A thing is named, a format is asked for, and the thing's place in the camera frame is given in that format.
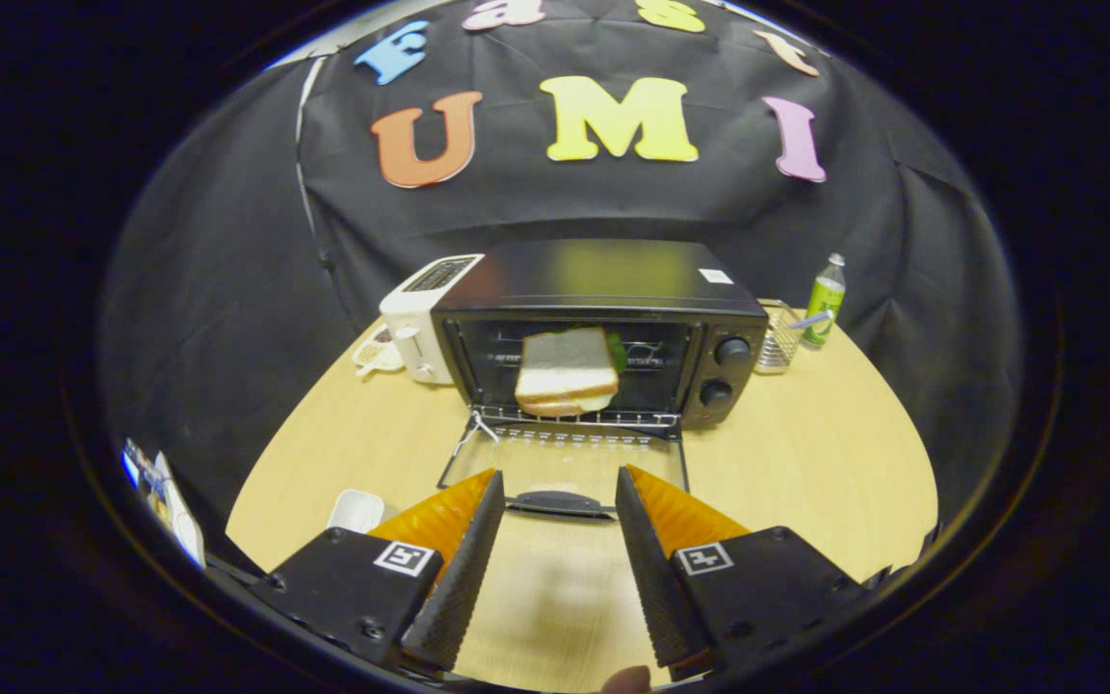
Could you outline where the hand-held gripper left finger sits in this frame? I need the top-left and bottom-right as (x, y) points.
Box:
(261, 469), (506, 673)

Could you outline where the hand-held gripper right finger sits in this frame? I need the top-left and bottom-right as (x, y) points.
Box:
(616, 466), (888, 681)

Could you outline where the white bread sandwich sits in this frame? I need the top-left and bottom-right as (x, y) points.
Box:
(515, 326), (629, 418)

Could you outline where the black toaster oven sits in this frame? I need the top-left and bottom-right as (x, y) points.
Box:
(430, 239), (770, 521)

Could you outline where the white slot toaster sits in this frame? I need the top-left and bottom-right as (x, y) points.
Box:
(379, 254), (486, 387)

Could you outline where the white rectangular tray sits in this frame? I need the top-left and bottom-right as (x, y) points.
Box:
(327, 489), (387, 534)

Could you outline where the clear glass holder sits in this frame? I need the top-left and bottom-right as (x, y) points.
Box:
(755, 299), (831, 375)

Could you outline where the blue printed carton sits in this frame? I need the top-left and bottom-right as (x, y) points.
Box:
(121, 439), (207, 570)

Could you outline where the green drink bottle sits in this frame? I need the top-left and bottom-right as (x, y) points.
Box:
(801, 254), (847, 350)

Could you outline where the black backdrop cloth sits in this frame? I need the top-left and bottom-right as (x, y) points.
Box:
(102, 0), (1023, 521)

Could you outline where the white string loop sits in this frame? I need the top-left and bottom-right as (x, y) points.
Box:
(454, 410), (503, 454)

